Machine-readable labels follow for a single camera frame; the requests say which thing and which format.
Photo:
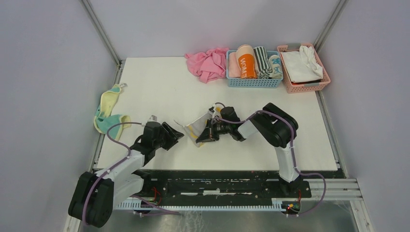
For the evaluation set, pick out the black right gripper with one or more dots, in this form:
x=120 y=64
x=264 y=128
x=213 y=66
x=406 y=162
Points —
x=208 y=134

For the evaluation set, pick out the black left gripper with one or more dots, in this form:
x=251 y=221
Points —
x=172 y=135

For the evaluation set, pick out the yellow grey patterned towel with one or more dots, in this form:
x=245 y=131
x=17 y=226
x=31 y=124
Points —
x=195 y=128

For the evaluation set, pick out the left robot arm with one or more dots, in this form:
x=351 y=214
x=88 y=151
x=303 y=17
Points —
x=97 y=194

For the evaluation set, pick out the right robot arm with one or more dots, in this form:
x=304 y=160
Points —
x=276 y=126

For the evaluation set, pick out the pale yellow teal towel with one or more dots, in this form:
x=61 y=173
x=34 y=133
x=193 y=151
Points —
x=104 y=119

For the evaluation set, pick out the blue plastic basket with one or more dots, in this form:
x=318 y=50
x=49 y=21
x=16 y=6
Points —
x=254 y=83

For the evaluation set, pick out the pale pink rolled towel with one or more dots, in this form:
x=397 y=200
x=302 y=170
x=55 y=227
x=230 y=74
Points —
x=233 y=68

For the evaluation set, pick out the crumpled pink towel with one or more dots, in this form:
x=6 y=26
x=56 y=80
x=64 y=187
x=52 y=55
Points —
x=208 y=66

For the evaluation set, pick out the black white striped rolled towel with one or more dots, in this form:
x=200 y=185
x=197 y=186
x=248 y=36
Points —
x=264 y=68

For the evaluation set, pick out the orange rolled towel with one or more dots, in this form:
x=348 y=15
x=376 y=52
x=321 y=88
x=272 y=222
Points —
x=246 y=61

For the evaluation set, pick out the pink plastic basket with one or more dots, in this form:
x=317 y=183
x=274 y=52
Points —
x=306 y=86

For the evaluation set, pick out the white teal rolled towel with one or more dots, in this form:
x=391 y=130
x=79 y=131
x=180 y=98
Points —
x=276 y=67

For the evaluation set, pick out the white folded cloth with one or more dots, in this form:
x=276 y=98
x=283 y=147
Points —
x=302 y=66

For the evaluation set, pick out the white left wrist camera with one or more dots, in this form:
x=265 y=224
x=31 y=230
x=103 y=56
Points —
x=152 y=118

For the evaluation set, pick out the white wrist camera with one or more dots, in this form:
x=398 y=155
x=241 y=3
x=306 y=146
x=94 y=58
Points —
x=214 y=111
x=152 y=118

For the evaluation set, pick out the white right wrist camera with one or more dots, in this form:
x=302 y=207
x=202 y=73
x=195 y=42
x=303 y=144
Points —
x=214 y=111

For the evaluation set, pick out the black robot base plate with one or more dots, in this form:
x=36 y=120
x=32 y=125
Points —
x=218 y=188

